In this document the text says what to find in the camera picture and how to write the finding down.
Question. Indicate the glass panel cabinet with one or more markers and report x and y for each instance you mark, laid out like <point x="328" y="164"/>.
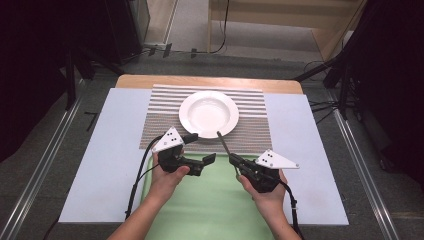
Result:
<point x="140" y="20"/>

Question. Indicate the white deep plate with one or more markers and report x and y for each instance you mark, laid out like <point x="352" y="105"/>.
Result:
<point x="208" y="113"/>

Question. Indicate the person's left hand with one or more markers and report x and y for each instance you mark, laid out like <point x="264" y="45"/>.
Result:
<point x="163" y="183"/>

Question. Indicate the wooden table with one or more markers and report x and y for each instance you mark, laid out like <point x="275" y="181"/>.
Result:
<point x="140" y="81"/>

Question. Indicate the steel fork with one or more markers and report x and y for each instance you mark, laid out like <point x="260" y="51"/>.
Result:
<point x="222" y="141"/>

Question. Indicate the pale blue table board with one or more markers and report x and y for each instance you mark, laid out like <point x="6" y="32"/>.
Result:
<point x="100" y="150"/>

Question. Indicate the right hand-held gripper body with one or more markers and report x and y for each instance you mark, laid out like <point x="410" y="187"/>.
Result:
<point x="266" y="176"/>

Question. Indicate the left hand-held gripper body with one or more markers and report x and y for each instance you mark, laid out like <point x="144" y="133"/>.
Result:
<point x="170" y="141"/>

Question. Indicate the person's right hand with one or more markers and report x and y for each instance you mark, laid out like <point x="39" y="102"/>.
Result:
<point x="270" y="203"/>

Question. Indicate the aluminium floor rail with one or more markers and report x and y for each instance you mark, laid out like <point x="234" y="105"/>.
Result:
<point x="36" y="176"/>
<point x="363" y="166"/>

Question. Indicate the brown striped woven placemat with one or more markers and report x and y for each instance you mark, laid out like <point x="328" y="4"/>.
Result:
<point x="160" y="126"/>

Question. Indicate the black metal stand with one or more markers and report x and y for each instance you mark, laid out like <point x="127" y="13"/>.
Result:
<point x="343" y="90"/>
<point x="70" y="83"/>

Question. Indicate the beige wooden cabinet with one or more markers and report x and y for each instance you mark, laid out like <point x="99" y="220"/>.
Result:
<point x="283" y="16"/>

